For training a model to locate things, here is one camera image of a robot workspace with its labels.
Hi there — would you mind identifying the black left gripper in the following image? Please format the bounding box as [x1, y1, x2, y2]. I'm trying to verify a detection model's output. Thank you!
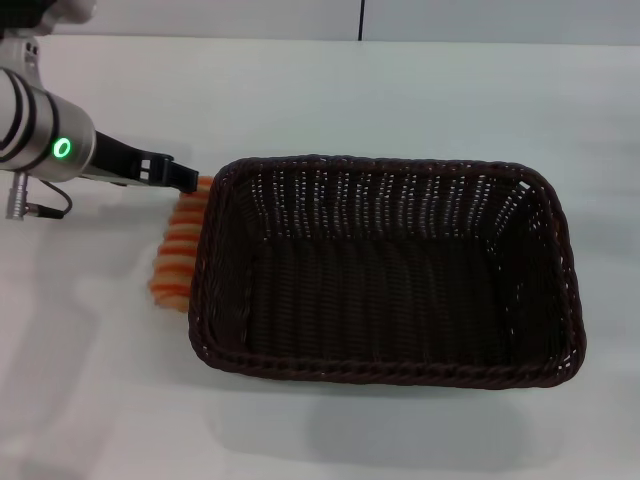
[81, 129, 201, 195]

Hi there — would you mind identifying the dark brown woven basket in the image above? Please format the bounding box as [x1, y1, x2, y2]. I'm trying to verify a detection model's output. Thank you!
[187, 154, 587, 392]

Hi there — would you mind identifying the orange striped bread loaf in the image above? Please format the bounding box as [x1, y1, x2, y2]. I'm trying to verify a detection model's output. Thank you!
[145, 175, 214, 314]

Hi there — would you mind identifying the left arm cable with connector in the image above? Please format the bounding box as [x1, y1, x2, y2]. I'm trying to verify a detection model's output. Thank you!
[4, 172, 74, 221]

